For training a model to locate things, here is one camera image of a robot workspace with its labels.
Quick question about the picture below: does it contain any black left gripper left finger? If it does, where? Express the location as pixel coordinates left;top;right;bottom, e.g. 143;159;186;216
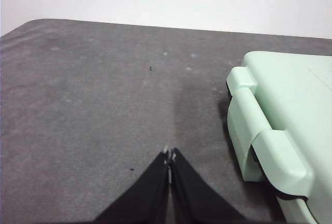
92;152;171;224

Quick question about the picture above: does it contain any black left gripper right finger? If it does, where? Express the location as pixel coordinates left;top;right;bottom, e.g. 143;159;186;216
169;147;247;224

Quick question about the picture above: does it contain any mint green grill cover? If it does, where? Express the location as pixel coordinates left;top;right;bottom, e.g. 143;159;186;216
226;50;332;201

